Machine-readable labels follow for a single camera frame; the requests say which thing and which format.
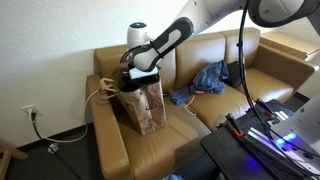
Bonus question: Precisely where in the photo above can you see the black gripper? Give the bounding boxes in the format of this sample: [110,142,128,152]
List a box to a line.
[133,74,159,87]

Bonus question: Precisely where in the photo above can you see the brown paper bag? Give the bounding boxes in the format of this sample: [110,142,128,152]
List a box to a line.
[98,68,168,137]

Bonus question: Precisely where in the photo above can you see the tan leather couch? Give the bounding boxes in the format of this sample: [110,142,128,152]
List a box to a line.
[85,27,320,180]

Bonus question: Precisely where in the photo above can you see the blue cloth scrap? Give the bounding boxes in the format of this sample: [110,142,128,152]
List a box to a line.
[162,173,185,180]

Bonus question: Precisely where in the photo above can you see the blue denim garment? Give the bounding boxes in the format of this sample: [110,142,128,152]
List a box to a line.
[168,59,230,106]

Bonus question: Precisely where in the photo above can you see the black clamp orange trigger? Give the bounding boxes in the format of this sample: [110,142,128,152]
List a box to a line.
[254,98,278,118]
[217,113,247,138]

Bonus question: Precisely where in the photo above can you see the dark ribbed cart panel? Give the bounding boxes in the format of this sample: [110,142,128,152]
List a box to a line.
[173,153,222,180]

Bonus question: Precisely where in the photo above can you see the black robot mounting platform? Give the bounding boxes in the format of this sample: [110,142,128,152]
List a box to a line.
[199,98,320,180]

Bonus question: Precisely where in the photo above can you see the grey power adapter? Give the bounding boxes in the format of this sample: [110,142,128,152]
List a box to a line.
[47,143,61,155]

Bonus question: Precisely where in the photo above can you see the light wooden side table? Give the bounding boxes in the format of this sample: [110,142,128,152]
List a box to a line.
[259,31,320,62]

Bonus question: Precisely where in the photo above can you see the wooden furniture leg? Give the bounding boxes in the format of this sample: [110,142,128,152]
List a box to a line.
[0,143,30,180]

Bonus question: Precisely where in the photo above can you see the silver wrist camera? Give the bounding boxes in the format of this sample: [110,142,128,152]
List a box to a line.
[127,65,160,80]

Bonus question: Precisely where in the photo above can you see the thin white charger cable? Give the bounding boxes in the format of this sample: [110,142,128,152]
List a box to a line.
[182,94,198,117]

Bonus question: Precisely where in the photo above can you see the white power cable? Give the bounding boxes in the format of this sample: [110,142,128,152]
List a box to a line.
[29,88,102,144]

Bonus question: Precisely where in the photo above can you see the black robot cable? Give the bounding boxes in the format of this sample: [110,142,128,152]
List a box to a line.
[236,0,320,178]

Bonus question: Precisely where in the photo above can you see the black power cable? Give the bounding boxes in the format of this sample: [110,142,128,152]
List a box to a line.
[30,111,82,180]

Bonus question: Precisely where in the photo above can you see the white wall outlet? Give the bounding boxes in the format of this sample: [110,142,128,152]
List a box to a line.
[21,104,43,118]

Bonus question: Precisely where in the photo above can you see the silver aluminium rail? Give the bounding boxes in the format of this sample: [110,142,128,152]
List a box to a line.
[244,126,320,180]

